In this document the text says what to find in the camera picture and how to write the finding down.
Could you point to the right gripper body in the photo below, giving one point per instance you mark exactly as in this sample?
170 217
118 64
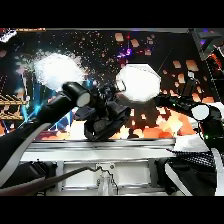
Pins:
178 105

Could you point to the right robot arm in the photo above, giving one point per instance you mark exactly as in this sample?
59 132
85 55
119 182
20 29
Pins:
213 126

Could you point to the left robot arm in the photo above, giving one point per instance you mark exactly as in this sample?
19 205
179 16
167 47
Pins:
56 106

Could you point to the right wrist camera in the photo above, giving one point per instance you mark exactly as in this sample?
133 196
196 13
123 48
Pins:
190 87

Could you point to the silver frame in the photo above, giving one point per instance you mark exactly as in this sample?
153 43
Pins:
100 150

